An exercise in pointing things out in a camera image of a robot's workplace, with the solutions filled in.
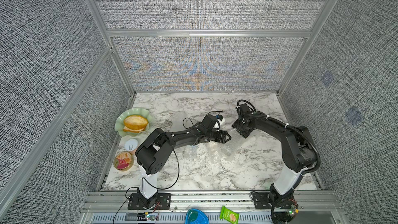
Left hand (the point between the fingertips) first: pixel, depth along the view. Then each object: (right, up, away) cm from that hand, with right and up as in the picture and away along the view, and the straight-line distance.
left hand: (230, 137), depth 86 cm
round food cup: (-58, -12, -4) cm, 59 cm away
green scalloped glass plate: (-67, +6, +9) cm, 68 cm away
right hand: (+4, +5, +9) cm, 11 cm away
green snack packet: (-5, -31, -17) cm, 36 cm away
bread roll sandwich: (-56, +7, +7) cm, 57 cm away
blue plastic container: (-19, -27, -25) cm, 41 cm away
